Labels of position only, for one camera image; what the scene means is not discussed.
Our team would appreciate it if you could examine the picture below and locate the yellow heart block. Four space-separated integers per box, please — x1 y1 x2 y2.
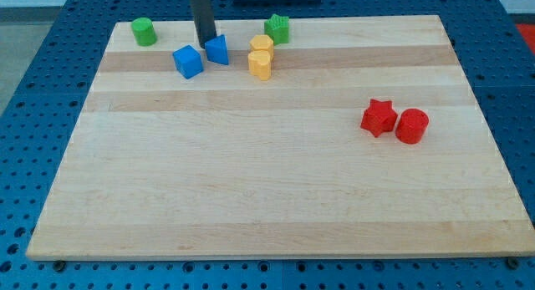
247 50 272 81

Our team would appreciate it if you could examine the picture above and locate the yellow hexagon block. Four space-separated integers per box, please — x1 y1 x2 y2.
249 34 274 60

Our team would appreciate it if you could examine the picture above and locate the light wooden board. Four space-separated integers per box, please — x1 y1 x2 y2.
27 15 534 261

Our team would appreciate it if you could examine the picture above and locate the blue triangle block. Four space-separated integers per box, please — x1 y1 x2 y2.
205 34 229 65

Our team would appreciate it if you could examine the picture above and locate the blue cube block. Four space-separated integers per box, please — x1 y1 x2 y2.
172 45 204 79

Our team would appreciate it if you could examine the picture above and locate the green star block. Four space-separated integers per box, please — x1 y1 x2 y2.
264 13 289 45

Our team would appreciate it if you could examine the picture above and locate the red star block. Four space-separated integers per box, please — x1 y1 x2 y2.
360 99 398 138

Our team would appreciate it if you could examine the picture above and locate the red cylinder block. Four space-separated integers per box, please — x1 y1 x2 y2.
395 109 430 145

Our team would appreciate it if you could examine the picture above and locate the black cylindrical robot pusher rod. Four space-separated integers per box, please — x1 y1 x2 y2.
190 0 217 48

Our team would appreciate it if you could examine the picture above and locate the green cylinder block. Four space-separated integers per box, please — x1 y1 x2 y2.
130 17 157 47

